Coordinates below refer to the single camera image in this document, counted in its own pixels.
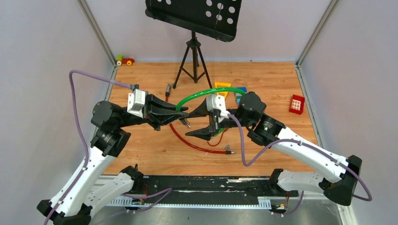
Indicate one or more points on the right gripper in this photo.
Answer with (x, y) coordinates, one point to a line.
(205, 132)

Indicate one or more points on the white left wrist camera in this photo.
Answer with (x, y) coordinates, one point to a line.
(136, 101)

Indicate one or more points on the toy car red green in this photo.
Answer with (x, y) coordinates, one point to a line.
(120, 60)

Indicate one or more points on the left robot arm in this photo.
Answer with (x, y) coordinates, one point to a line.
(76, 203)

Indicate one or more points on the red window block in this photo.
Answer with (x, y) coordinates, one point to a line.
(297, 104)

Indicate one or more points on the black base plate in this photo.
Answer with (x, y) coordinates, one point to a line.
(210, 190)

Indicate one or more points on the red padlock with thin cable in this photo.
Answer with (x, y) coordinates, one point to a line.
(220, 135)

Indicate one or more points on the keys of green lock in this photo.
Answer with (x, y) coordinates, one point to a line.
(186, 123)

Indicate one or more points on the black music stand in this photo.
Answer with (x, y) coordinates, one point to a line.
(216, 19)

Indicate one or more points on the blue green stacked blocks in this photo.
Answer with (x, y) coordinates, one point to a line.
(239, 95)

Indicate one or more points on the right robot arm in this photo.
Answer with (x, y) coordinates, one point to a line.
(334, 176)

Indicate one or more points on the green cable lock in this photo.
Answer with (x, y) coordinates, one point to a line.
(206, 93)

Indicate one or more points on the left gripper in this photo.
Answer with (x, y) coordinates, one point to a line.
(154, 106)

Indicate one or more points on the thick red cable lock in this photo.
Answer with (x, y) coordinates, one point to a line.
(167, 94)

